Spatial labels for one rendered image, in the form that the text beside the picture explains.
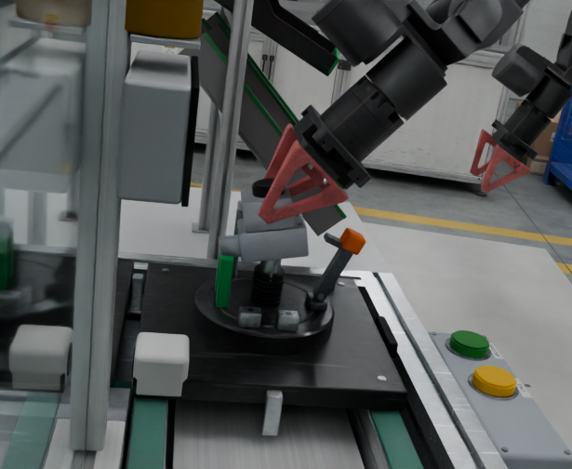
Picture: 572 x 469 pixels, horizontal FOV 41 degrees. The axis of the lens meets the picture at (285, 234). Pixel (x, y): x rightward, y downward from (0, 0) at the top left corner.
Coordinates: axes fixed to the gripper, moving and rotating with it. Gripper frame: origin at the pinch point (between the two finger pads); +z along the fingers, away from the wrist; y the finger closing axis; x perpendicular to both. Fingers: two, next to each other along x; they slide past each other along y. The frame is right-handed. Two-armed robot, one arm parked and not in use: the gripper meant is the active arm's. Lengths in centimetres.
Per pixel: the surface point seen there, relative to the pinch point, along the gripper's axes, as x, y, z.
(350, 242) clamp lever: 8.2, 0.6, -3.2
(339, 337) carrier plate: 14.5, 2.1, 3.9
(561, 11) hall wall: 301, -812, -255
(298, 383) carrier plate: 10.6, 11.2, 7.2
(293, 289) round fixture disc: 9.8, -3.7, 5.1
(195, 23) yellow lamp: -17.3, 20.5, -8.5
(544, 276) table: 56, -46, -17
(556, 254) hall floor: 213, -292, -38
